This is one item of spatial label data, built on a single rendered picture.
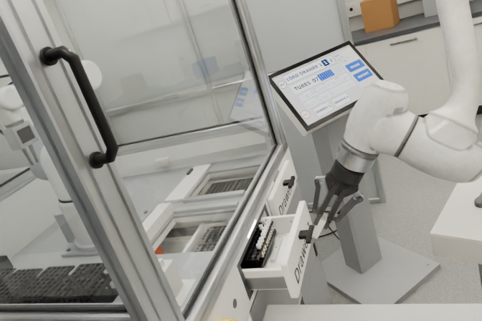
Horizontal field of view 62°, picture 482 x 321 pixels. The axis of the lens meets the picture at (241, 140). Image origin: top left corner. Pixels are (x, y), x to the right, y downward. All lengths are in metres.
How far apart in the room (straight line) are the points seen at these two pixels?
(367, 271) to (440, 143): 1.50
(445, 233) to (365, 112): 0.43
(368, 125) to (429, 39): 2.96
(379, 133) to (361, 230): 1.33
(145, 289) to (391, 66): 3.39
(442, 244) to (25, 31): 1.04
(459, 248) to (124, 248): 0.83
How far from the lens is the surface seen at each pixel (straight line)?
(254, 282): 1.09
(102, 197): 0.66
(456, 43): 0.95
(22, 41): 0.61
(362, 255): 2.25
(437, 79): 3.91
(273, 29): 2.60
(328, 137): 1.89
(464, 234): 1.16
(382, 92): 0.88
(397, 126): 0.89
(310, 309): 1.12
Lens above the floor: 1.52
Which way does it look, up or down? 18 degrees down
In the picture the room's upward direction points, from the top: 18 degrees counter-clockwise
